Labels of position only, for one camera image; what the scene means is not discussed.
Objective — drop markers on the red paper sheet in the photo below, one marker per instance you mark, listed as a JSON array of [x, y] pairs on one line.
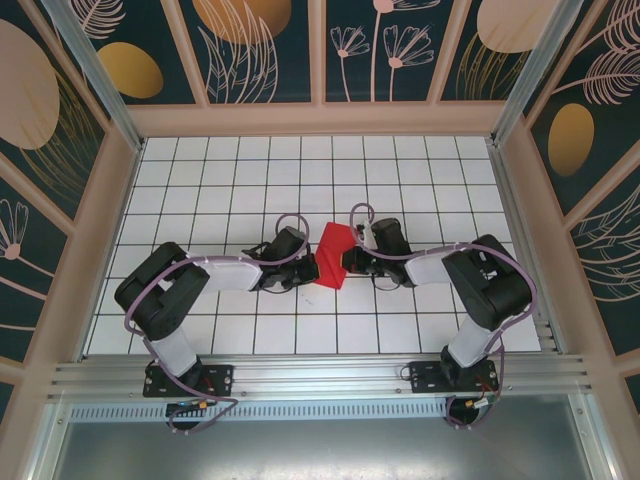
[[332, 250]]

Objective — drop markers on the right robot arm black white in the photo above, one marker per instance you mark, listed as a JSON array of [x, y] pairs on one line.
[[490, 285]]

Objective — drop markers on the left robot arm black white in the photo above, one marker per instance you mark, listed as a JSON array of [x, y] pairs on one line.
[[160, 295]]

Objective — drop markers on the small circuit board with connector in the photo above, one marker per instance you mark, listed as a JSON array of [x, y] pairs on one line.
[[187, 406]]

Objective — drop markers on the grey metal plate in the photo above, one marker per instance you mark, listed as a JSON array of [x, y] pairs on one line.
[[320, 450]]

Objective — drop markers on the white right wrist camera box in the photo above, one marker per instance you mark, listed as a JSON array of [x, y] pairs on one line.
[[367, 235]]

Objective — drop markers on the long aluminium mounting rail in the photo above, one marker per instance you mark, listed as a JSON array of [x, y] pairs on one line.
[[320, 372]]

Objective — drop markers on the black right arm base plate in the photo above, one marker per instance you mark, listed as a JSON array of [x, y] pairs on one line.
[[425, 375]]

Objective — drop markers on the aluminium side rail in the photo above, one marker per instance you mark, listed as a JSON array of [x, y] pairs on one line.
[[520, 240]]

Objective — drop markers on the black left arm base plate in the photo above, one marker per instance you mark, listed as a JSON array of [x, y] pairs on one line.
[[220, 377]]

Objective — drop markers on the wall panel with flower outlines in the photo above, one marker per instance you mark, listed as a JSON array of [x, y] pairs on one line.
[[400, 50]]

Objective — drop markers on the wall panel with gold oval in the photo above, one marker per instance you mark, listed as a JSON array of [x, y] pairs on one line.
[[570, 140]]

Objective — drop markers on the wall panel with fern outlines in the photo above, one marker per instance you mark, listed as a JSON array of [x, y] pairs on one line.
[[610, 260]]

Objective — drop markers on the wall panel with leaf outlines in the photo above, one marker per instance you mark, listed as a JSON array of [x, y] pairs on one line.
[[240, 50]]

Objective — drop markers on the aluminium corner post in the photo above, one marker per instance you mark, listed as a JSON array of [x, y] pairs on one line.
[[530, 65], [95, 65]]

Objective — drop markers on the wall panel with yellow oval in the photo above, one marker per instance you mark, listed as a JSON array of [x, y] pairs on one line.
[[130, 70]]

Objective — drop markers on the wall panel with peach circle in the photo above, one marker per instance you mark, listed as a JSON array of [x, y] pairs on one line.
[[500, 30]]

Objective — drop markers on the wall panel with single flower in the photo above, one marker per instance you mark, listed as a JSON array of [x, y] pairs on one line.
[[25, 260]]

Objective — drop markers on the wall panel with gold lines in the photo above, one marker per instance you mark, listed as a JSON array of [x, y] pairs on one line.
[[30, 100]]

